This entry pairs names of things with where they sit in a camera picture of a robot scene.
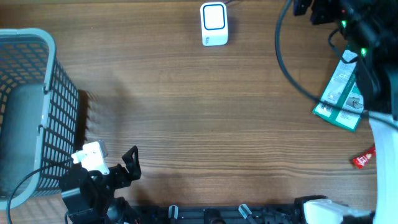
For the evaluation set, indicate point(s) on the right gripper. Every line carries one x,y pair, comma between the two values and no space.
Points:
322,14

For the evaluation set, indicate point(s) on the red Nescafe sachet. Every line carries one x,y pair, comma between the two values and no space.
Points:
362,160

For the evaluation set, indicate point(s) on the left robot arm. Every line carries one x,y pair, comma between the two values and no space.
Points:
89,195

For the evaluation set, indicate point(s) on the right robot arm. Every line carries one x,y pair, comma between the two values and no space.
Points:
371,27

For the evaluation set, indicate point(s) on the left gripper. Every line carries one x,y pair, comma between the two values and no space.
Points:
124,180

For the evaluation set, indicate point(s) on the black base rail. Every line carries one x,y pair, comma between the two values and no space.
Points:
273,213

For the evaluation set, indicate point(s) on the white barcode scanner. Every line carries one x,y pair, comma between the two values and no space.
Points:
214,24

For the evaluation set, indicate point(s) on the green 3M gloves packet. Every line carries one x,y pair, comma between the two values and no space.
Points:
344,102

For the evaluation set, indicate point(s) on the grey plastic shopping basket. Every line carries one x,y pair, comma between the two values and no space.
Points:
39,115

